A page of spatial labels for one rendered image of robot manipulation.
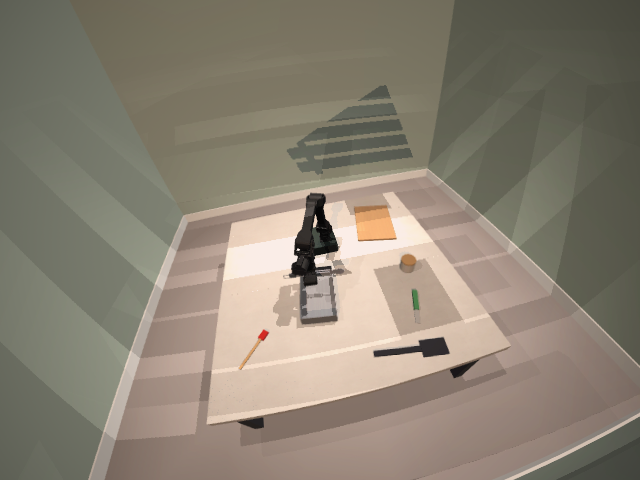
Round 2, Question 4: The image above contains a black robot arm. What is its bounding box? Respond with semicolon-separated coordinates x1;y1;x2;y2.
291;193;332;276

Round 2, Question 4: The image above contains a light brown wooden board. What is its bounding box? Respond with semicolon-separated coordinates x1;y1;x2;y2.
354;205;397;241

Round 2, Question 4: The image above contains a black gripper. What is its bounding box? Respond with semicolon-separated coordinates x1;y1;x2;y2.
303;253;318;287

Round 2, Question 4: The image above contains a beige canister with orange lid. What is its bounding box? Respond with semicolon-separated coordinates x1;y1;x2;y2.
399;254;416;273

